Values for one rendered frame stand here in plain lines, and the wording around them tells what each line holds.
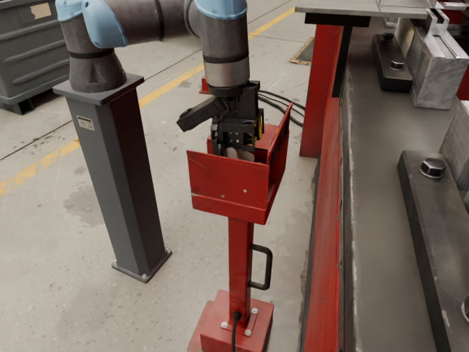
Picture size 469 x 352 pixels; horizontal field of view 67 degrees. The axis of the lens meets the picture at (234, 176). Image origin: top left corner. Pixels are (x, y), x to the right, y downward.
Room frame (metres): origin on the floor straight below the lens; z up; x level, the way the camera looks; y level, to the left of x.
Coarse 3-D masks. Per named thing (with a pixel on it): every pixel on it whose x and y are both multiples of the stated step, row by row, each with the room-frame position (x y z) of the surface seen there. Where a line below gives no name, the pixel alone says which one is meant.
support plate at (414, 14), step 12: (300, 0) 0.87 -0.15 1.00; (312, 0) 0.87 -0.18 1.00; (324, 0) 0.87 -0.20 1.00; (336, 0) 0.87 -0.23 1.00; (348, 0) 0.87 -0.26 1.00; (360, 0) 0.87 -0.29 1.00; (372, 0) 0.87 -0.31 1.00; (300, 12) 0.81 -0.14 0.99; (312, 12) 0.80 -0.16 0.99; (324, 12) 0.79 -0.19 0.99; (336, 12) 0.79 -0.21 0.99; (348, 12) 0.78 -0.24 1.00; (360, 12) 0.78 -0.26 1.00; (372, 12) 0.77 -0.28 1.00; (384, 12) 0.77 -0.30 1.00; (396, 12) 0.76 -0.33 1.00; (408, 12) 0.76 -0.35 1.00; (420, 12) 0.76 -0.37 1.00
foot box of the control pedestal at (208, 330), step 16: (208, 304) 0.74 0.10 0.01; (224, 304) 0.67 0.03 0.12; (256, 304) 0.67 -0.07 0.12; (272, 304) 0.67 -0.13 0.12; (208, 320) 0.62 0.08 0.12; (256, 320) 0.61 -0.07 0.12; (272, 320) 0.68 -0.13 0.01; (192, 336) 0.62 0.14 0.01; (208, 336) 0.56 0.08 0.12; (224, 336) 0.56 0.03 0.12; (240, 336) 0.56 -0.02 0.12; (256, 336) 0.56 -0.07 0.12
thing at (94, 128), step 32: (96, 96) 0.86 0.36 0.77; (128, 96) 0.93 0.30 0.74; (96, 128) 0.86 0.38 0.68; (128, 128) 0.91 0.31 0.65; (96, 160) 0.88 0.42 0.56; (128, 160) 0.89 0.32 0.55; (96, 192) 0.90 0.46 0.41; (128, 192) 0.87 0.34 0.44; (128, 224) 0.86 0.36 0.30; (160, 224) 0.96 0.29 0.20; (128, 256) 0.87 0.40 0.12; (160, 256) 0.93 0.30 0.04
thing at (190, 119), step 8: (216, 96) 0.58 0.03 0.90; (200, 104) 0.60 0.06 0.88; (208, 104) 0.56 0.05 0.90; (216, 104) 0.56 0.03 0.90; (224, 104) 0.56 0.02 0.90; (184, 112) 0.60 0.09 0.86; (192, 112) 0.58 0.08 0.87; (200, 112) 0.57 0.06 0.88; (208, 112) 0.56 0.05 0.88; (216, 112) 0.56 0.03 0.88; (184, 120) 0.58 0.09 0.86; (192, 120) 0.57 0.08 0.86; (200, 120) 0.57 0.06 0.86; (184, 128) 0.58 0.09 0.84; (192, 128) 0.59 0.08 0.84
